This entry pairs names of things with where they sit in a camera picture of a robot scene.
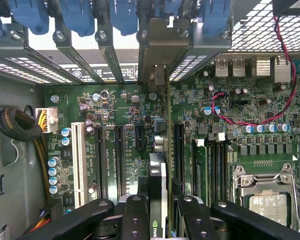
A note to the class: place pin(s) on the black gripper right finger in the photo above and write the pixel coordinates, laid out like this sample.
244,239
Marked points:
190,220

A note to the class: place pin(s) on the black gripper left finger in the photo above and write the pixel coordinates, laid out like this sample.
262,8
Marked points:
135,220

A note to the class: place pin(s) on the installed green RAM stick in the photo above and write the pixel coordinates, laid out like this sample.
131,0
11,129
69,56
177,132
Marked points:
200,175

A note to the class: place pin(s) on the long black expansion slot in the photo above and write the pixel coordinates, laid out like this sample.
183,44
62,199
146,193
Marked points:
120,162
178,152
100,162

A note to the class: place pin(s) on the CPU with thermal paste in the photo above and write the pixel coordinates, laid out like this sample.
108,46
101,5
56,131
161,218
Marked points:
267,208

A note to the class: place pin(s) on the white expansion slot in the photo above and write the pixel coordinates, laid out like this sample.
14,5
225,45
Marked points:
78,165

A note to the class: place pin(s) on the short black expansion slot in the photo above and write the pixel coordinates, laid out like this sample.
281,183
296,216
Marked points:
139,137

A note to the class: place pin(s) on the metal CPU socket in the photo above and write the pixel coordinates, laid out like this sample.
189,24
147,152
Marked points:
265,180

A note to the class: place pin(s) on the green motherboard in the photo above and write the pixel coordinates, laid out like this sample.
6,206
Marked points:
125,110

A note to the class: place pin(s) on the white power connector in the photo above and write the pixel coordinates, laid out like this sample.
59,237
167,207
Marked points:
48,120

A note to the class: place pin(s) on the metal expansion slot cover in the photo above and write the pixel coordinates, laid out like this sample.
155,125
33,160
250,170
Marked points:
77,60
112,60

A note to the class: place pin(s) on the black case fan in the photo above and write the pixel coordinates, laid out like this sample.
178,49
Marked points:
292,7

